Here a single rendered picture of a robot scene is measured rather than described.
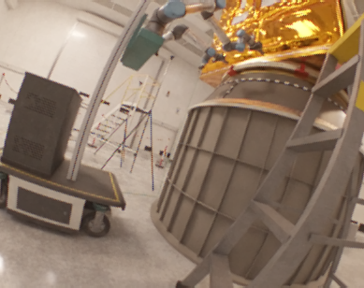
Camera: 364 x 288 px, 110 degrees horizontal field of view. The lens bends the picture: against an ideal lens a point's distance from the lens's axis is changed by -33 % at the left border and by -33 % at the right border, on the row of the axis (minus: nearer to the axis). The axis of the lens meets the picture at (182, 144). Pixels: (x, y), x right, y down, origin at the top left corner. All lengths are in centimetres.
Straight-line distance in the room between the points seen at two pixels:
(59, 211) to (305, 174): 148
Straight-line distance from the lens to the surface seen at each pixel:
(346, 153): 56
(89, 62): 894
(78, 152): 120
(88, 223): 125
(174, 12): 115
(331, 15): 184
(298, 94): 154
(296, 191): 129
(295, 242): 50
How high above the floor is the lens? 72
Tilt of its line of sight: 2 degrees up
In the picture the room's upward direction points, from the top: 19 degrees clockwise
